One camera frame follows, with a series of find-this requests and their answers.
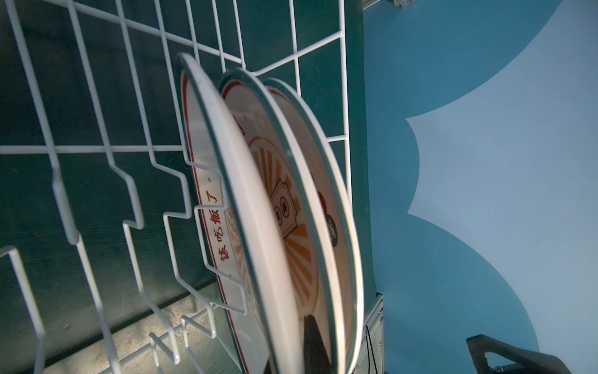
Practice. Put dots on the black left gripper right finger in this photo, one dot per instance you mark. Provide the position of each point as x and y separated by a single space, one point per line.
523 361

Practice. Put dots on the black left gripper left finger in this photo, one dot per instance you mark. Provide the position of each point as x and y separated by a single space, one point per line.
315 357

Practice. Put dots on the white round plate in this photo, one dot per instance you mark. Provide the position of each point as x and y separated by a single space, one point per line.
336 207
297 208
240 232

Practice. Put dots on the white round plate rightmost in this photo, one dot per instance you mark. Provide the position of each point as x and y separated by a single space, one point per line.
336 207

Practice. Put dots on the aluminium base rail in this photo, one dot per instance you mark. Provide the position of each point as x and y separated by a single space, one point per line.
371 358

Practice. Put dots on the white wire dish rack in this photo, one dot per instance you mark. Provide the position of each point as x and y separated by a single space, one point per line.
133 80

